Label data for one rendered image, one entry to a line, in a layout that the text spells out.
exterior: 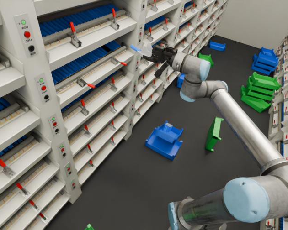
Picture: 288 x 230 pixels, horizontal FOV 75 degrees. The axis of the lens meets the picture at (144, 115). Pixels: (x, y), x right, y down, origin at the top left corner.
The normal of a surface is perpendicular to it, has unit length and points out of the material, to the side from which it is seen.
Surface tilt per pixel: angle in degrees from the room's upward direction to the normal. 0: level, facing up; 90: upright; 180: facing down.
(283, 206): 48
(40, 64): 90
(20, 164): 18
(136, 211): 0
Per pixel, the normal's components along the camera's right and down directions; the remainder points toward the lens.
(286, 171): -0.20, -0.81
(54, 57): 0.38, -0.54
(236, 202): -0.95, -0.04
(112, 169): 0.12, -0.71
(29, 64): 0.86, 0.42
